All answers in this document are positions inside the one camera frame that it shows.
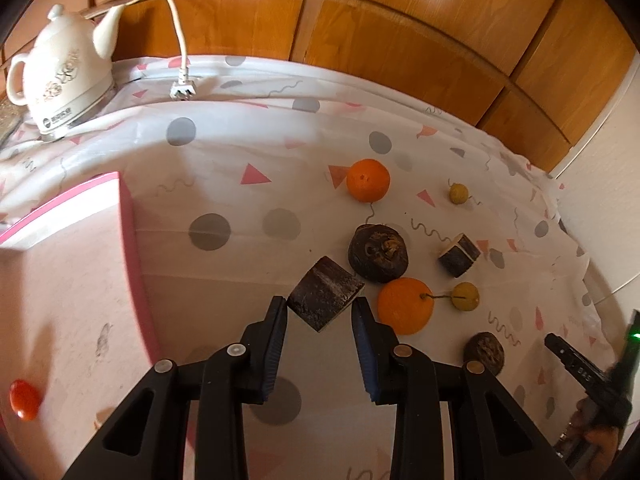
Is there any person's right hand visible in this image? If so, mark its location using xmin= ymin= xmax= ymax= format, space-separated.
xmin=574 ymin=397 xmax=622 ymax=467

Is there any pink box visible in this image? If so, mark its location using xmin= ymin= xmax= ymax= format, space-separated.
xmin=0 ymin=171 xmax=161 ymax=480

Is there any red tomato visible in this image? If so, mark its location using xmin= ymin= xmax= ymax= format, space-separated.
xmin=9 ymin=379 xmax=42 ymax=420

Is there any small dark round fruit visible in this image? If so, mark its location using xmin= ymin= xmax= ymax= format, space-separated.
xmin=462 ymin=332 xmax=506 ymax=376

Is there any small split sugarcane piece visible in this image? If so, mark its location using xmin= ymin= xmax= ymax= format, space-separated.
xmin=438 ymin=233 xmax=483 ymax=278

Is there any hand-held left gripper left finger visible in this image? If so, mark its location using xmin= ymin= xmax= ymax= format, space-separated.
xmin=62 ymin=296 xmax=289 ymax=480

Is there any woven textured box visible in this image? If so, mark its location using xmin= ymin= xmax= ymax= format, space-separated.
xmin=0 ymin=97 xmax=23 ymax=146

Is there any large dark round fruit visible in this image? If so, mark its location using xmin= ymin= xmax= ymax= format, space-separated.
xmin=347 ymin=224 xmax=410 ymax=281

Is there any stemless orange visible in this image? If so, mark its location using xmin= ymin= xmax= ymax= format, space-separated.
xmin=346 ymin=158 xmax=391 ymax=204

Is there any orange with stem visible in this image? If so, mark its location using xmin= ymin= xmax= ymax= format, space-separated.
xmin=377 ymin=277 xmax=435 ymax=337

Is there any white patterned tablecloth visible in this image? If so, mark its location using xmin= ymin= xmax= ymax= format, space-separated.
xmin=0 ymin=54 xmax=640 ymax=480

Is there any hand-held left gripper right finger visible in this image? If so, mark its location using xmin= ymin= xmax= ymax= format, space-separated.
xmin=351 ymin=297 xmax=576 ymax=480

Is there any large dark sugarcane piece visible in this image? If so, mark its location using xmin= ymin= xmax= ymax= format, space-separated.
xmin=286 ymin=256 xmax=366 ymax=332

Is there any white ceramic electric kettle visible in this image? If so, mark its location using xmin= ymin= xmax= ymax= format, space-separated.
xmin=6 ymin=4 xmax=126 ymax=136

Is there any white power cord with plug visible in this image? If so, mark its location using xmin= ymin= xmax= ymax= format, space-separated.
xmin=120 ymin=0 xmax=198 ymax=101

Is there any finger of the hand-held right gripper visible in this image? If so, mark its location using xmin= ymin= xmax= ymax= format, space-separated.
xmin=544 ymin=332 xmax=618 ymax=401

